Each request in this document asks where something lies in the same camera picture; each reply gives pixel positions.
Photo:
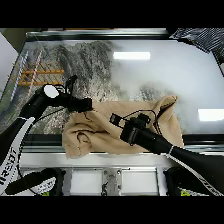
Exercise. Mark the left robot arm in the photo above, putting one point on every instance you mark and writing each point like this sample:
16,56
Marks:
31,106

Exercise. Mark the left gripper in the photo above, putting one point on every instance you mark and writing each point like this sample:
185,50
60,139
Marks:
81,105

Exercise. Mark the beige garment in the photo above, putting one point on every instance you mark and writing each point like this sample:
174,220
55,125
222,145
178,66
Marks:
96,133

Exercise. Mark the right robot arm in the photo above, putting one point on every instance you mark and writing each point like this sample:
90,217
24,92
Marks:
186,156

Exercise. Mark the dark striped garment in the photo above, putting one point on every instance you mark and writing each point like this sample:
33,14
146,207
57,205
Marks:
203,38

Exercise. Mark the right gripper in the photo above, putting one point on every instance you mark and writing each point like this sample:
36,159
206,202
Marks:
131,134

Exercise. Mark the silver frame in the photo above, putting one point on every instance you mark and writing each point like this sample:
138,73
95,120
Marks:
111,181

